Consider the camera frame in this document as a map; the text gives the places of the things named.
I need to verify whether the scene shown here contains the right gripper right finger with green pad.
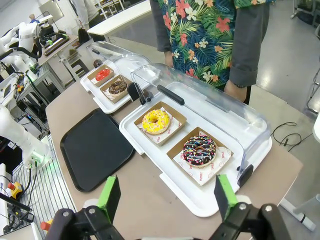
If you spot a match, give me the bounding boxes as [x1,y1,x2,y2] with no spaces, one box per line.
[208,173,292,240]

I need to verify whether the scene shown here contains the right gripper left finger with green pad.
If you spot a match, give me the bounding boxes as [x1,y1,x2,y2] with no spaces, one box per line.
[46,174,122,240]

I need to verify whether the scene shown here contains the person's right forearm, grey sleeve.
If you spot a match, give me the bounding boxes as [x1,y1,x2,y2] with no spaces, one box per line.
[149,0,173,54]

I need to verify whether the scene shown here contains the person's left forearm, grey sleeve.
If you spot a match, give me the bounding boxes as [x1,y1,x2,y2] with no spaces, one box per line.
[229,0,270,87]

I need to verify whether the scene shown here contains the printed paper under colourful donut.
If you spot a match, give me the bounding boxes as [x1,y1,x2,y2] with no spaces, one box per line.
[172,145,233,187]

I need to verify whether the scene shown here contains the chocolate donut, colourful sprinkles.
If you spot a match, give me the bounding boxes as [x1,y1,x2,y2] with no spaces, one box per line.
[182,134,218,168]

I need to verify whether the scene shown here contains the black plastic serving tray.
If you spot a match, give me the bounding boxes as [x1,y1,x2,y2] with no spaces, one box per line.
[59,107,136,193]

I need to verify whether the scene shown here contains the cardboard tray under colourful donut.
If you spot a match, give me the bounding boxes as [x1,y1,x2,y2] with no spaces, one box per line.
[166,126,235,187]

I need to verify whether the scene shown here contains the printed paper under yellow donut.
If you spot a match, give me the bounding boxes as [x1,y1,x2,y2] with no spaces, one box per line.
[138,106,182,143]

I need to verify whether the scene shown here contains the yellow glazed sprinkle donut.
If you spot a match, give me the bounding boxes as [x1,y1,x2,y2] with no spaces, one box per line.
[141,108,172,135]

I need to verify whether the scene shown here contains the cardboard tray under yellow donut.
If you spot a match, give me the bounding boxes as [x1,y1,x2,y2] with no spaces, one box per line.
[133,100,188,147]

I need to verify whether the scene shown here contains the cardboard tray under sparse donut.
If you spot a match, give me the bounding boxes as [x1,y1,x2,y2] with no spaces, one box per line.
[99,74,134,104]

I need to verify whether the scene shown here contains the chocolate donut, sparse sprinkles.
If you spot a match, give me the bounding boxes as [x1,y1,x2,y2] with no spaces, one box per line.
[108,80,128,98]

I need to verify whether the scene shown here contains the cardboard tray under red donut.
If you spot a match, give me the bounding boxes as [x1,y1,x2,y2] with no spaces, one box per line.
[86,64,116,88]

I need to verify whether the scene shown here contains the red glazed donut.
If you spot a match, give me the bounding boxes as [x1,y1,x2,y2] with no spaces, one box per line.
[94,68,112,82]

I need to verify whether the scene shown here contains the person's left hand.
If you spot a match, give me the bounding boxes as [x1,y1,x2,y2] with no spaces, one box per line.
[223,80,251,104]

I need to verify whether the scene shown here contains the person's right hand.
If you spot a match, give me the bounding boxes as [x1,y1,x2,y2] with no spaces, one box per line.
[164,51,174,68]

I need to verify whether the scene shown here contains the large white display base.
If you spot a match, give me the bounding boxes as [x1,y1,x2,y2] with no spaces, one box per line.
[118,98,273,218]

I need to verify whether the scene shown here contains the red emergency stop button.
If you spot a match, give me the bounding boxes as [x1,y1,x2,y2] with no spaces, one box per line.
[39,219,54,231]

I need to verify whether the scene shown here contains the white table leg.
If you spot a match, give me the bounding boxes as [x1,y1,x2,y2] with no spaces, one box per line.
[279,194,320,232]

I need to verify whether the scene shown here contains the large clear dome lid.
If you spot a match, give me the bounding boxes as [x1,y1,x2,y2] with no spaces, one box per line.
[126,62,272,187]

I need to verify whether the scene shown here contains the small white display base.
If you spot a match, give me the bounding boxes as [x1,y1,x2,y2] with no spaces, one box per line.
[79,59,151,115]

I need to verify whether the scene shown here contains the yellow emergency stop box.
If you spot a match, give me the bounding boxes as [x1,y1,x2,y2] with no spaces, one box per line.
[6,181,24,200]

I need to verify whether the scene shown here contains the small clear dome lid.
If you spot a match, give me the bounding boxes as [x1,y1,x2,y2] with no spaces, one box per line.
[86,41,151,77]

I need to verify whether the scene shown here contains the brown background workbench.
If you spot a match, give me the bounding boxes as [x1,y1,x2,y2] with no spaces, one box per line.
[37,31,79,66]

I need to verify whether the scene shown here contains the person's floral shirt torso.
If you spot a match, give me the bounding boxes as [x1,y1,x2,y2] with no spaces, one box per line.
[156,0,267,87]

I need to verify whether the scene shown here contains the white background table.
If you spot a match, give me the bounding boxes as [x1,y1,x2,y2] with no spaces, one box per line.
[86,0,152,42]

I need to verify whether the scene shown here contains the background person in white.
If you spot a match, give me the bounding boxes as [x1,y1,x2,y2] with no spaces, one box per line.
[70,0,104,29]

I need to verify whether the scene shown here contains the black floor cable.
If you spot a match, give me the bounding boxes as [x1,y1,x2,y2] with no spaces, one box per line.
[271,121,314,152]

